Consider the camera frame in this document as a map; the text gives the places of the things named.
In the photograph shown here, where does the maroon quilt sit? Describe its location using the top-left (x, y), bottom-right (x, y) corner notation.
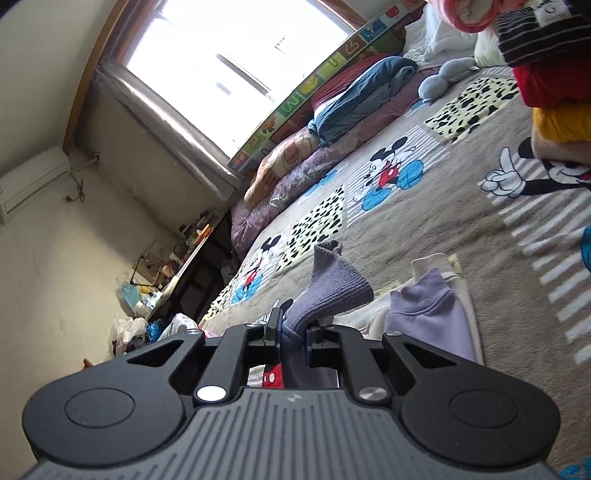
top-left (311, 53), bottom-right (404, 112)

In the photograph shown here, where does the cream garment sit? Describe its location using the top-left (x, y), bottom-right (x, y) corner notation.
top-left (335, 254), bottom-right (485, 365)

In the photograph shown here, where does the cartoon mouse printed blanket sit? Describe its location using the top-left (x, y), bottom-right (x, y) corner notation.
top-left (198, 65), bottom-right (591, 480)

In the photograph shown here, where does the blue quilt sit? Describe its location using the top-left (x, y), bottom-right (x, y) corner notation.
top-left (307, 56), bottom-right (419, 147)

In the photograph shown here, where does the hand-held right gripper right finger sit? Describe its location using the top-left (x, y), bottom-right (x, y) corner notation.
top-left (305, 325), bottom-right (499, 403)

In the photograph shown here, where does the light blue plastic bag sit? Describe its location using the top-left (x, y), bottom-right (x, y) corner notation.
top-left (117, 281), bottom-right (162, 319)

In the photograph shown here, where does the silver grey curtain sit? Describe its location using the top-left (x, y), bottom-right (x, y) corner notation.
top-left (95, 62), bottom-right (243, 201)

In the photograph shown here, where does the lavender sweatshirt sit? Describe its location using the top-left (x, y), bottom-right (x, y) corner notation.
top-left (281, 240), bottom-right (485, 391)

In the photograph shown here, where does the white air conditioner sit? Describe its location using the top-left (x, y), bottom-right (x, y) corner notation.
top-left (0, 145), bottom-right (70, 225)

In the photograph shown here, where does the white bedding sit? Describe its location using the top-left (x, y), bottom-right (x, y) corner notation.
top-left (406, 4), bottom-right (506, 70)

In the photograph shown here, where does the colourful foam play mat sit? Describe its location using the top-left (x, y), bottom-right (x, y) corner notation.
top-left (227, 0), bottom-right (430, 174)

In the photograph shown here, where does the purple quilt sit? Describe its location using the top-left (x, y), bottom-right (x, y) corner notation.
top-left (230, 65), bottom-right (444, 260)

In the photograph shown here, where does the dark striped garment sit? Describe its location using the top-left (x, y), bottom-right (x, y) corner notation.
top-left (496, 0), bottom-right (591, 68)

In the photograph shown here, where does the pink rolled blanket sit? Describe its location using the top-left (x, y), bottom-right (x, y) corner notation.
top-left (425, 0), bottom-right (513, 33)

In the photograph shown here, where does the red garment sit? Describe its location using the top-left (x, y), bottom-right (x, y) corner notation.
top-left (512, 58), bottom-right (591, 109)

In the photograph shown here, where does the air conditioner power cord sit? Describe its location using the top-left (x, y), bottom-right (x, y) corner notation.
top-left (65, 154), bottom-right (100, 204)

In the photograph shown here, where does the tan garment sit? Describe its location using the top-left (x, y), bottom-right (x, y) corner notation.
top-left (529, 124), bottom-right (591, 163)

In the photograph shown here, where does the yellow pillow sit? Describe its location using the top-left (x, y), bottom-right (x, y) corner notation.
top-left (244, 127), bottom-right (324, 208)

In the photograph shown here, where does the dark desk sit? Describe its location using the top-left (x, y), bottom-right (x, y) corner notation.
top-left (148, 210), bottom-right (234, 321)

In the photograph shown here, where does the window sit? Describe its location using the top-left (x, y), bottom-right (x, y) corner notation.
top-left (124, 0), bottom-right (365, 158)

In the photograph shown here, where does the yellow garment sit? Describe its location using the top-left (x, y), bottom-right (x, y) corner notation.
top-left (531, 104), bottom-right (591, 144)

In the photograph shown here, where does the assorted desk clutter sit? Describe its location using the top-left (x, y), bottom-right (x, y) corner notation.
top-left (131, 210), bottom-right (220, 294)

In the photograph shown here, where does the pile of loose clothes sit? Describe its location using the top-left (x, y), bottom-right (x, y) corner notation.
top-left (108, 311), bottom-right (204, 356)

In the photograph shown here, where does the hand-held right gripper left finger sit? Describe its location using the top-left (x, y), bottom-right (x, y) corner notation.
top-left (88, 307), bottom-right (284, 405)

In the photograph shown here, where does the brown wooden window trim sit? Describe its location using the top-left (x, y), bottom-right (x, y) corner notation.
top-left (62, 0), bottom-right (127, 151)

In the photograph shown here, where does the grey blue plush toy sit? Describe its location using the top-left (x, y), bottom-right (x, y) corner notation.
top-left (418, 58), bottom-right (476, 100)

